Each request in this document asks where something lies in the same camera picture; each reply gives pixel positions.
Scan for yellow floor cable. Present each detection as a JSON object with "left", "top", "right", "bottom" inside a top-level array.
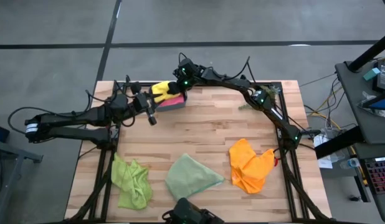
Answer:
[{"left": 304, "top": 86, "right": 345, "bottom": 131}]

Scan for dark grey desk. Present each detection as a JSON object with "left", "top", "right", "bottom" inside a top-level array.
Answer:
[{"left": 334, "top": 60, "right": 385, "bottom": 147}]

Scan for red backlit keyboard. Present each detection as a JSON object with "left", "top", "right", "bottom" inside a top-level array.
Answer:
[{"left": 363, "top": 156, "right": 385, "bottom": 196}]

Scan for lime green microfiber towel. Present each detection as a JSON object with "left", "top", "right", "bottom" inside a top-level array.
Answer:
[{"left": 110, "top": 152, "right": 153, "bottom": 211}]

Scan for orange microfiber towel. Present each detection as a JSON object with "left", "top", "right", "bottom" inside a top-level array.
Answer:
[{"left": 229, "top": 138, "right": 276, "bottom": 195}]

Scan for pink microfiber towel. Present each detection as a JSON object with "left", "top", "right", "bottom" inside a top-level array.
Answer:
[{"left": 163, "top": 95, "right": 186, "bottom": 106}]

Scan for small teal block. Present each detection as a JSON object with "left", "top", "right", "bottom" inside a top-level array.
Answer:
[{"left": 363, "top": 67, "right": 381, "bottom": 82}]

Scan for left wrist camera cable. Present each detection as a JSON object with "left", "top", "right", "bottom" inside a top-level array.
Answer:
[{"left": 113, "top": 74, "right": 133, "bottom": 94}]

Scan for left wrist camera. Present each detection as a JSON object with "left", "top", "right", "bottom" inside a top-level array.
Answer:
[{"left": 135, "top": 93, "right": 149, "bottom": 109}]

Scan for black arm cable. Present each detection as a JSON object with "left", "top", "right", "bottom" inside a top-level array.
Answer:
[
  {"left": 225, "top": 55, "right": 255, "bottom": 83},
  {"left": 7, "top": 89, "right": 97, "bottom": 138}
]

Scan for yellow microfiber towel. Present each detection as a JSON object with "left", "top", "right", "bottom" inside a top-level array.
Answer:
[{"left": 150, "top": 80, "right": 181, "bottom": 104}]

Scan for spiky potted green plant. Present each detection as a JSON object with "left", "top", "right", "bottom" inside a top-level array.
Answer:
[{"left": 264, "top": 85, "right": 280, "bottom": 102}]

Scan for white papers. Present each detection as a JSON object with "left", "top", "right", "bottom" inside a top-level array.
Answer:
[{"left": 313, "top": 133, "right": 336, "bottom": 170}]

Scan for teal plastic bin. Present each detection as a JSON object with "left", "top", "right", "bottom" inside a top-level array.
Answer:
[{"left": 154, "top": 90, "right": 188, "bottom": 113}]

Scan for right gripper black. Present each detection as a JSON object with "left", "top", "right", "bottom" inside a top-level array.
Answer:
[{"left": 166, "top": 67, "right": 199, "bottom": 95}]

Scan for grey metal stand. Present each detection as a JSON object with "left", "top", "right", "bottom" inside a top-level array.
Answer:
[{"left": 0, "top": 139, "right": 44, "bottom": 224}]

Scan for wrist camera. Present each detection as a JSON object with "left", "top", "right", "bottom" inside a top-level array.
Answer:
[
  {"left": 179, "top": 57, "right": 198, "bottom": 74},
  {"left": 135, "top": 93, "right": 149, "bottom": 109}
]

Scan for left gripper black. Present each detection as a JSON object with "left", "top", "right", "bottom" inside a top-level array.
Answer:
[{"left": 130, "top": 81, "right": 165, "bottom": 126}]

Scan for black stand beam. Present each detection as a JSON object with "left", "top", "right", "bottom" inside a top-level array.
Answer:
[
  {"left": 347, "top": 30, "right": 385, "bottom": 73},
  {"left": 313, "top": 125, "right": 368, "bottom": 160}
]

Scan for clear plastic bottle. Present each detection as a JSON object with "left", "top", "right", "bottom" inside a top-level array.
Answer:
[{"left": 339, "top": 157, "right": 362, "bottom": 170}]

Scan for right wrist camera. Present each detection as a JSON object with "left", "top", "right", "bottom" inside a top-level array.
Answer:
[{"left": 179, "top": 57, "right": 198, "bottom": 74}]

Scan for sage green teal-edged towel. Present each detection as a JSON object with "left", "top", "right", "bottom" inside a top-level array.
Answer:
[{"left": 164, "top": 152, "right": 226, "bottom": 202}]

